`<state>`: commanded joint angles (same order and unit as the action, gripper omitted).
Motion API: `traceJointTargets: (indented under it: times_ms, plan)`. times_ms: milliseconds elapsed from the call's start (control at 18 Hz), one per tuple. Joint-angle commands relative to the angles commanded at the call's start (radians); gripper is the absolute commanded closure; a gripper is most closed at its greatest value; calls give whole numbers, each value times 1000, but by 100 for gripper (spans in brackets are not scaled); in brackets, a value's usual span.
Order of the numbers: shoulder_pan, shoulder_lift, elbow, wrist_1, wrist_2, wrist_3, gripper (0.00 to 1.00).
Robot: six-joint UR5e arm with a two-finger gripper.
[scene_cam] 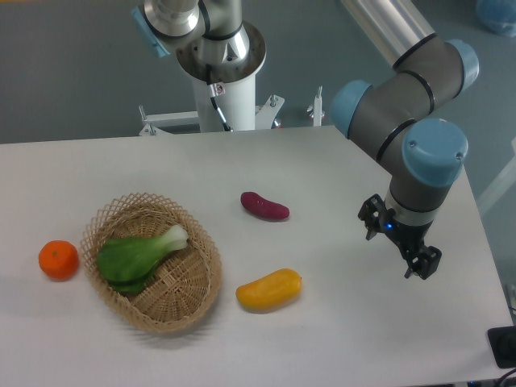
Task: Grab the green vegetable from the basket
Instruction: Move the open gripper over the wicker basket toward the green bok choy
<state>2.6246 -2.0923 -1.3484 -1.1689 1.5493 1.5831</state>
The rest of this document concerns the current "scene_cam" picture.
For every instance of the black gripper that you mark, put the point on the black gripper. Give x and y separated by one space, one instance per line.
422 261

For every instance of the green bok choy vegetable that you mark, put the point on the green bok choy vegetable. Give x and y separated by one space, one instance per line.
128 263

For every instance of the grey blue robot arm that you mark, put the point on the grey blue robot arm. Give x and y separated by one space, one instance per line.
392 122

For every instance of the woven bamboo basket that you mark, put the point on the woven bamboo basket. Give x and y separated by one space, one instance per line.
185 284

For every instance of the yellow mango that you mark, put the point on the yellow mango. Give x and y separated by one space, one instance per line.
271 291

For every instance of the white table leg bar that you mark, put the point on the white table leg bar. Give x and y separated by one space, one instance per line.
498 186

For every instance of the black box at table edge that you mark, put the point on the black box at table edge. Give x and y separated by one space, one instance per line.
502 343

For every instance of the purple sweet potato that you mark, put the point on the purple sweet potato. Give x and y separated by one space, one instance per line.
260 207

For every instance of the blue plastic bag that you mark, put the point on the blue plastic bag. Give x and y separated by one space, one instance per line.
497 15

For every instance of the orange tangerine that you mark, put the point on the orange tangerine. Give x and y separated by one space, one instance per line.
58 259

